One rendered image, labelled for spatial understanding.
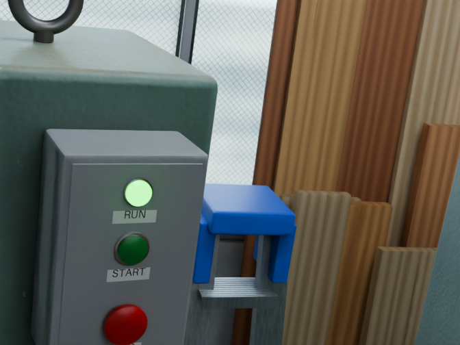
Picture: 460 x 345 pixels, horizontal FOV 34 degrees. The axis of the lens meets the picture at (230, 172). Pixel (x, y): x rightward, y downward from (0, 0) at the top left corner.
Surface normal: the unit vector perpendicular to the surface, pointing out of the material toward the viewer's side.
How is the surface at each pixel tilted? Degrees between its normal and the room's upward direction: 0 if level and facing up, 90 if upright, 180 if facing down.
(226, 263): 90
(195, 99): 90
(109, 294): 90
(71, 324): 90
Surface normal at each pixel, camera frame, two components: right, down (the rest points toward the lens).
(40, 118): 0.41, 0.33
